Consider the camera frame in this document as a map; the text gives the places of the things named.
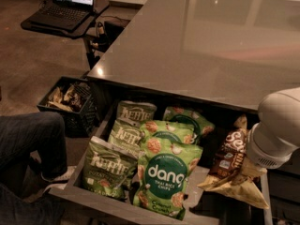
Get person's leg in jeans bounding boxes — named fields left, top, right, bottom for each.
left=0, top=111, right=68, bottom=199

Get front green Kettle chip bag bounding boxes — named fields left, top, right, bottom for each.
left=82, top=136, right=138, bottom=200

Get black laptop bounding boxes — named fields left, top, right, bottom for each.
left=30, top=0, right=94, bottom=31

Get open grey drawer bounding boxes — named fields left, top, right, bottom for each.
left=51, top=90, right=273, bottom=225

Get middle green Dang chip bag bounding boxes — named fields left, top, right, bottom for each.
left=140, top=120, right=196, bottom=144

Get back green Kettle chip bag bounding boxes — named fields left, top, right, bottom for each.
left=116, top=100, right=157, bottom=122

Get black laptop stand table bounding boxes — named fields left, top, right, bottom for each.
left=21, top=0, right=110, bottom=69

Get brown sea salt chip bag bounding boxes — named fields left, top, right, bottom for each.
left=198, top=114, right=269, bottom=209

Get green dang chip bag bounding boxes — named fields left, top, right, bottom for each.
left=133, top=137, right=203, bottom=220
left=163, top=106, right=215, bottom=138
left=140, top=120, right=196, bottom=144

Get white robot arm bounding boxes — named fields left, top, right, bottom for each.
left=246, top=87, right=300, bottom=169

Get green kettle chip bag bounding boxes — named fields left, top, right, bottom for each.
left=82, top=136, right=138, bottom=200
left=116, top=100, right=157, bottom=122
left=108, top=120, right=141, bottom=158

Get black plastic crate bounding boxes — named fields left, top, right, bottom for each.
left=37, top=77, right=98, bottom=137

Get back green Dang chip bag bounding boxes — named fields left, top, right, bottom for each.
left=163, top=106, right=215, bottom=138

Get middle green Kettle chip bag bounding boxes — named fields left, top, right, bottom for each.
left=108, top=120, right=141, bottom=158

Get snack wrappers in crate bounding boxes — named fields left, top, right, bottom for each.
left=46, top=82, right=90, bottom=113

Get front green Dang chip bag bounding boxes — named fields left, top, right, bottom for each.
left=133, top=137, right=203, bottom=220

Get white sneaker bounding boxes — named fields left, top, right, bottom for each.
left=41, top=166, right=76, bottom=183

